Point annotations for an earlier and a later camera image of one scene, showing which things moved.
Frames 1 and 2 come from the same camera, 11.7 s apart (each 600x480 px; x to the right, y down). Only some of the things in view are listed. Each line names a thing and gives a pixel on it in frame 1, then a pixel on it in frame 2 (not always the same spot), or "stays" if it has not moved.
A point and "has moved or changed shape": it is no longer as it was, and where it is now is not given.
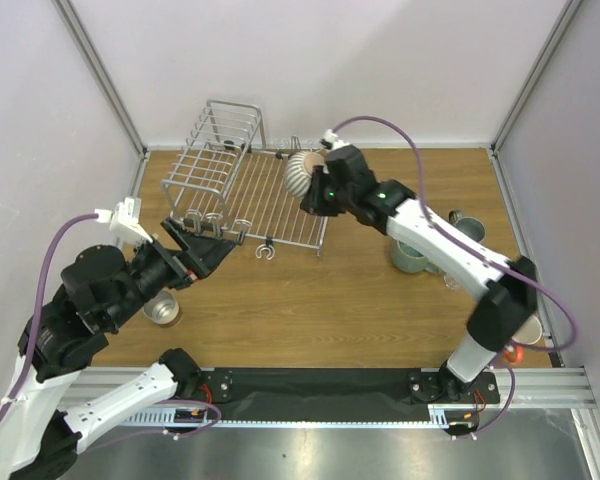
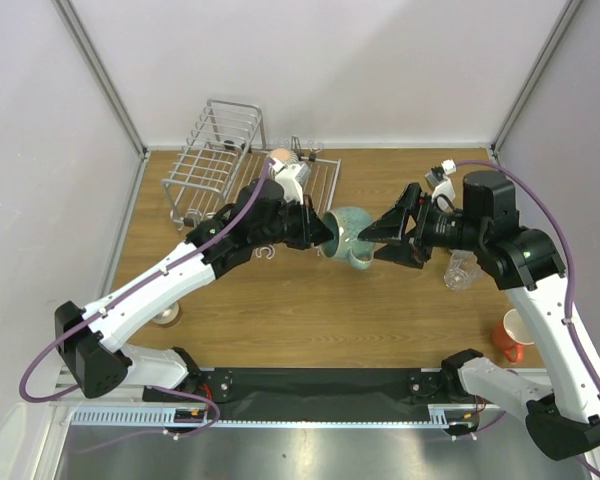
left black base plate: x=219 y=382 stays
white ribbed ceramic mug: x=298 y=172 has moved or changed shape
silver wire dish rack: x=226 y=176 stays
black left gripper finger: x=172 y=231 → x=318 y=239
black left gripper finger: x=207 y=253 → x=318 y=231
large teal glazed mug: x=410 y=260 has moved or changed shape
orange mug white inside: x=529 y=333 stays
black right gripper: x=321 y=187 → x=416 y=230
